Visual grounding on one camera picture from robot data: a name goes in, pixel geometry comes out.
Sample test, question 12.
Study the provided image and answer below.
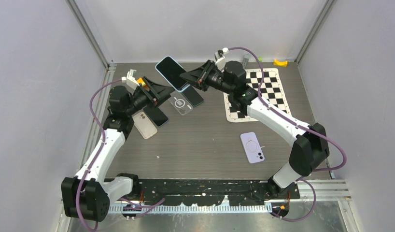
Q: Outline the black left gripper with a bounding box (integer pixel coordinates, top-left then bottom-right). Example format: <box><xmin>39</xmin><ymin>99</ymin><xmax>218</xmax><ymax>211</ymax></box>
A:
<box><xmin>126</xmin><ymin>77</ymin><xmax>174</xmax><ymax>116</ymax></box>

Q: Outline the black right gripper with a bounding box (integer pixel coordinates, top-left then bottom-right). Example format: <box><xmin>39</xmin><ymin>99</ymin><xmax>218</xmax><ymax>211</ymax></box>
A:
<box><xmin>180</xmin><ymin>60</ymin><xmax>234</xmax><ymax>96</ymax></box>

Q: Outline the clear phone case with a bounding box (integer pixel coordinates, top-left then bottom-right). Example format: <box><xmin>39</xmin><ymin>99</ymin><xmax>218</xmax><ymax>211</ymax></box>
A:
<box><xmin>169</xmin><ymin>91</ymin><xmax>193</xmax><ymax>116</ymax></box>

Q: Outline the dark phone face up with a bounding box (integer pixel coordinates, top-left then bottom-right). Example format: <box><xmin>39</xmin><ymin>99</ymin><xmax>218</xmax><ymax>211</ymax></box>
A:
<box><xmin>143</xmin><ymin>106</ymin><xmax>169</xmax><ymax>127</ymax></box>

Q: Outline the teal phone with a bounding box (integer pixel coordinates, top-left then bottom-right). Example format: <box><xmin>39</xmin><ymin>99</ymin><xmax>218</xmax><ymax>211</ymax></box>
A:
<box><xmin>182</xmin><ymin>86</ymin><xmax>204</xmax><ymax>107</ymax></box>

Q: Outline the cream cased phone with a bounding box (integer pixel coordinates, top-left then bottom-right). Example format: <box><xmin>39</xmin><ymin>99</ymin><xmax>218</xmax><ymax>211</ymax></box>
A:
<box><xmin>132</xmin><ymin>111</ymin><xmax>158</xmax><ymax>139</ymax></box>

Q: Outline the light blue phone face up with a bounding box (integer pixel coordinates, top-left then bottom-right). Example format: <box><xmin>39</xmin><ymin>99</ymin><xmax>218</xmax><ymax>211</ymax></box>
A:
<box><xmin>155</xmin><ymin>56</ymin><xmax>190</xmax><ymax>92</ymax></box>

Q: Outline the lilac phone case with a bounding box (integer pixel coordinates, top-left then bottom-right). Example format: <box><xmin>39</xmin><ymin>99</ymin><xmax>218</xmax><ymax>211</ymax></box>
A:
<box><xmin>240</xmin><ymin>132</ymin><xmax>265</xmax><ymax>164</ymax></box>

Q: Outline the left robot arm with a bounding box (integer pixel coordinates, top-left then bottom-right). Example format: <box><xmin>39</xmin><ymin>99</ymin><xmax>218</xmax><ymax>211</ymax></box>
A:
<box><xmin>61</xmin><ymin>77</ymin><xmax>174</xmax><ymax>222</ymax></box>

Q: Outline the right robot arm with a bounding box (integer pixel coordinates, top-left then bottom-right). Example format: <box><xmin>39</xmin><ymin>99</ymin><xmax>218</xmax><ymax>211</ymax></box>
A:
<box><xmin>180</xmin><ymin>60</ymin><xmax>329</xmax><ymax>199</ymax></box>

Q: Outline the yellow orange toy block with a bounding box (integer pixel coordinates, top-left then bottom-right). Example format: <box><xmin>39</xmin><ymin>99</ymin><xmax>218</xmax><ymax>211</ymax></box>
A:
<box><xmin>137</xmin><ymin>78</ymin><xmax>146</xmax><ymax>86</ymax></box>

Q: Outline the black white chessboard mat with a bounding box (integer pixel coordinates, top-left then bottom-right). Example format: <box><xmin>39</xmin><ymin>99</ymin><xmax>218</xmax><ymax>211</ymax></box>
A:
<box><xmin>224</xmin><ymin>68</ymin><xmax>291</xmax><ymax>123</ymax></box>

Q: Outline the yellow curved toy piece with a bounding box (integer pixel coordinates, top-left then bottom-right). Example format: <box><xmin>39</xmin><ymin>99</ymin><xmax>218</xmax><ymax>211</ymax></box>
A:
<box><xmin>273</xmin><ymin>59</ymin><xmax>288</xmax><ymax>67</ymax></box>

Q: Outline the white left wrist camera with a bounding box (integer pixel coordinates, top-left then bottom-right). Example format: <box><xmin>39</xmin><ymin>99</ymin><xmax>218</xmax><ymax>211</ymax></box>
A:
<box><xmin>121</xmin><ymin>69</ymin><xmax>142</xmax><ymax>90</ymax></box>

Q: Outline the grey metal bracket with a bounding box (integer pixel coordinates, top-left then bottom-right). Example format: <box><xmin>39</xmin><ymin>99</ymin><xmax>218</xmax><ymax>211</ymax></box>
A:
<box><xmin>242</xmin><ymin>54</ymin><xmax>250</xmax><ymax>69</ymax></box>

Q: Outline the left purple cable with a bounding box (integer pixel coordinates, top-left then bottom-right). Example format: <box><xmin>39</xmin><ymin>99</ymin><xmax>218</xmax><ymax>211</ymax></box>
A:
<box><xmin>75</xmin><ymin>79</ymin><xmax>166</xmax><ymax>232</ymax></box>

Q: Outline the purple cable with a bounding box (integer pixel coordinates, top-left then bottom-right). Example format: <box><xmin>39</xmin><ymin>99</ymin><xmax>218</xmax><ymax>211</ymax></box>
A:
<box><xmin>227</xmin><ymin>47</ymin><xmax>348</xmax><ymax>222</ymax></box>
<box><xmin>75</xmin><ymin>79</ymin><xmax>166</xmax><ymax>232</ymax></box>

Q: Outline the aluminium frame rail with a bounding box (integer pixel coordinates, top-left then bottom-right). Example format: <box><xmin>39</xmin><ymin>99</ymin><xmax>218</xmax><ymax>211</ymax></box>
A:
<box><xmin>58</xmin><ymin>62</ymin><xmax>352</xmax><ymax>232</ymax></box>

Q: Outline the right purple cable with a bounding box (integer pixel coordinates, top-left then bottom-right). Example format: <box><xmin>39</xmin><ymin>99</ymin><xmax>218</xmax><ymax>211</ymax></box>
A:
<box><xmin>227</xmin><ymin>47</ymin><xmax>348</xmax><ymax>222</ymax></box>

